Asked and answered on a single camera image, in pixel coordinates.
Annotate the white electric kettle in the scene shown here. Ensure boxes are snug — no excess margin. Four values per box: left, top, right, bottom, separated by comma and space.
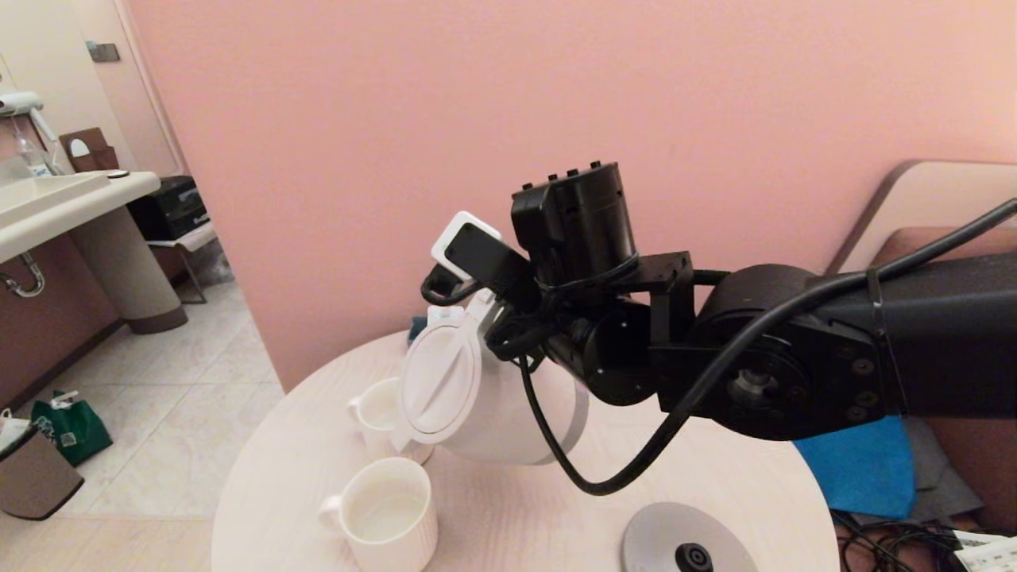
391, 290, 590, 467

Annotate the clear water bottle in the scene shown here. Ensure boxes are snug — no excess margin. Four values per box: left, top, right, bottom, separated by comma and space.
12, 119, 56, 180

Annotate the white ribbed mug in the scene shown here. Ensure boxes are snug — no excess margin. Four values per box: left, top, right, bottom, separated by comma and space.
346, 377, 434, 466
319, 458, 439, 572

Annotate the grey round kettle base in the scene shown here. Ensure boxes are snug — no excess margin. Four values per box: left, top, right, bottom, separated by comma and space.
621, 501, 760, 572

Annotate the beige headboard panel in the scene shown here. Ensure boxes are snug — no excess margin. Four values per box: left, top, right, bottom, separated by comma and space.
826, 159, 1017, 275

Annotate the clear plastic bag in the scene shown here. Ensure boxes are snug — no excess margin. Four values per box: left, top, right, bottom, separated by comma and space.
187, 238, 235, 288

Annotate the blue folded cloth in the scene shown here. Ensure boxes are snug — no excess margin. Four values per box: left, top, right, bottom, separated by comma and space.
793, 415, 917, 521

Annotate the small white side table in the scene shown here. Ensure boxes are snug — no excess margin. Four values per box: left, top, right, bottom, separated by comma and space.
147, 222, 219, 307

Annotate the black box device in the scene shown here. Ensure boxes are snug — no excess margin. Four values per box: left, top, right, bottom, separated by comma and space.
127, 176, 211, 243

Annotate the grey folded cloth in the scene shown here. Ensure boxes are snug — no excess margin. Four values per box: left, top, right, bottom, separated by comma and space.
906, 417, 986, 521

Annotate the brown tissue holder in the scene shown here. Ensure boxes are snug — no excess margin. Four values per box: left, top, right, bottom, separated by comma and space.
60, 129, 122, 176

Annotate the white sink counter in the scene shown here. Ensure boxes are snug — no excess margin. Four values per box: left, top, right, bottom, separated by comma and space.
0, 171, 162, 267

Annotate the printed paper sheet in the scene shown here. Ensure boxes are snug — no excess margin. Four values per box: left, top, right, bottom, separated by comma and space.
952, 528, 1017, 572

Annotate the green shopping bag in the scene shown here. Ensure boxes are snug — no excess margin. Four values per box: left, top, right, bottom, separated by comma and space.
32, 391, 114, 468

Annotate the chrome drain pipe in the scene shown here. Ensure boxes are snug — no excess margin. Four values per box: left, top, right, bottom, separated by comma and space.
0, 253, 47, 301

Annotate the white hair dryer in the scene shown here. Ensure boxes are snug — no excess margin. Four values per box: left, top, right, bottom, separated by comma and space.
0, 93, 60, 144

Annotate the brown waste bin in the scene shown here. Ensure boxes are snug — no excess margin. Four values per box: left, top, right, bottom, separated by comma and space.
0, 409, 86, 522

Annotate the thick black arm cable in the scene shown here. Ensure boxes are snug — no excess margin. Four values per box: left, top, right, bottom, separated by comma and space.
421, 199, 1017, 497

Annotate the tangled thin black cable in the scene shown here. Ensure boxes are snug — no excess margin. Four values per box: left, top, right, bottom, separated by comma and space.
830, 512, 974, 572

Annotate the beige sink pedestal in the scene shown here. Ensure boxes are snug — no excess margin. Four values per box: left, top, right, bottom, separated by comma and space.
70, 208, 190, 336

